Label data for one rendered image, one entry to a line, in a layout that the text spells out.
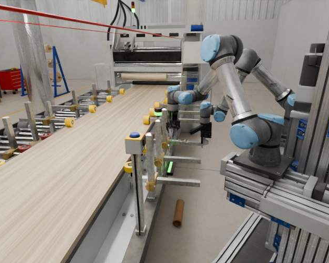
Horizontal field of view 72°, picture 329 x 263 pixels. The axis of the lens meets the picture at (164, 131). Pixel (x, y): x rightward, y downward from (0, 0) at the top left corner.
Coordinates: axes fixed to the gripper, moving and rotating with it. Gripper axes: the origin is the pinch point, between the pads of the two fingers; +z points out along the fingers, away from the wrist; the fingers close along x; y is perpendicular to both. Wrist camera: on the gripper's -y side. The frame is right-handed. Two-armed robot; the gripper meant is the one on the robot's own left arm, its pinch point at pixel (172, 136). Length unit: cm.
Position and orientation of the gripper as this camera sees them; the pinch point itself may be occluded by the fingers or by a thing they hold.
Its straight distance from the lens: 157.9
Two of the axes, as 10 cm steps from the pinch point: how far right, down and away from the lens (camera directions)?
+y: 1.9, 3.3, -9.2
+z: 0.1, 9.4, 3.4
